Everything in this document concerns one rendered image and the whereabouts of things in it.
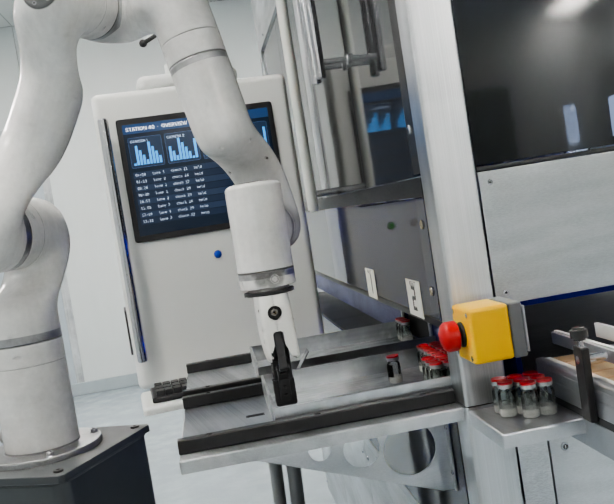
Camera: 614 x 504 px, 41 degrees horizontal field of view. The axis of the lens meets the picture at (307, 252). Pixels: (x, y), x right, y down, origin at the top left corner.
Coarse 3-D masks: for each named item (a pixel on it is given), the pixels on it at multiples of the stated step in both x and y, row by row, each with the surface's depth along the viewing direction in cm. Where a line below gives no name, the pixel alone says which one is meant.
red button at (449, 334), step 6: (444, 324) 106; (450, 324) 106; (456, 324) 106; (444, 330) 105; (450, 330) 105; (456, 330) 105; (444, 336) 105; (450, 336) 105; (456, 336) 105; (444, 342) 105; (450, 342) 105; (456, 342) 105; (444, 348) 106; (450, 348) 105; (456, 348) 105
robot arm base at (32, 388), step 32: (0, 352) 129; (32, 352) 129; (64, 352) 135; (0, 384) 130; (32, 384) 129; (64, 384) 133; (0, 416) 131; (32, 416) 129; (64, 416) 132; (0, 448) 138; (32, 448) 129; (64, 448) 131
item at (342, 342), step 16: (320, 336) 177; (336, 336) 178; (352, 336) 178; (368, 336) 178; (384, 336) 179; (432, 336) 154; (256, 352) 175; (320, 352) 174; (336, 352) 171; (352, 352) 152; (368, 352) 152; (384, 352) 153; (256, 368) 156
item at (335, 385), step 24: (360, 360) 144; (384, 360) 144; (408, 360) 145; (264, 384) 134; (312, 384) 143; (336, 384) 141; (360, 384) 138; (384, 384) 135; (408, 384) 119; (432, 384) 119; (288, 408) 116; (312, 408) 117; (336, 408) 117
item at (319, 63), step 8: (304, 0) 154; (312, 0) 154; (312, 8) 154; (312, 16) 154; (312, 24) 154; (312, 32) 154; (312, 40) 154; (320, 40) 155; (312, 48) 155; (320, 48) 155; (320, 56) 155; (344, 56) 156; (320, 64) 155; (328, 64) 156; (320, 72) 155
